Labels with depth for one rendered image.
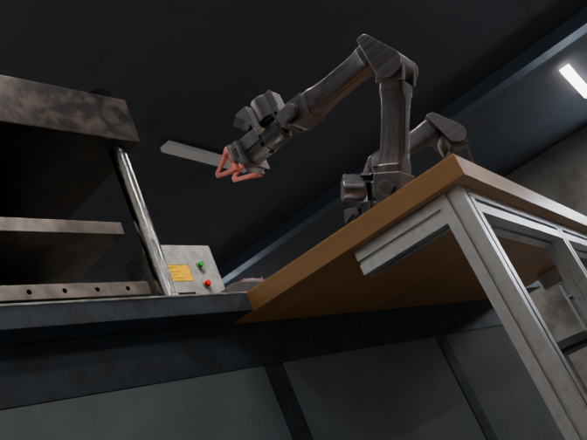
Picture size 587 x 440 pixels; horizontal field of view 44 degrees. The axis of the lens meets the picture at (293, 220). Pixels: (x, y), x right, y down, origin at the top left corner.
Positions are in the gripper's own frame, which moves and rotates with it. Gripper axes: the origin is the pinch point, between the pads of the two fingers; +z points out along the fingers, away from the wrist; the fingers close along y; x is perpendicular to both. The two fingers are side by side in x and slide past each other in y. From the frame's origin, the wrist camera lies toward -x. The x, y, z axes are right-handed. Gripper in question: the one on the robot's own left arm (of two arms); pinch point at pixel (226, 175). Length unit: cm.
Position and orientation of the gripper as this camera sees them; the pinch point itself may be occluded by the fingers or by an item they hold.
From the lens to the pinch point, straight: 177.3
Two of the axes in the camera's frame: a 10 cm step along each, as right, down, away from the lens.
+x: 4.0, 8.3, -3.8
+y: -5.6, -1.0, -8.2
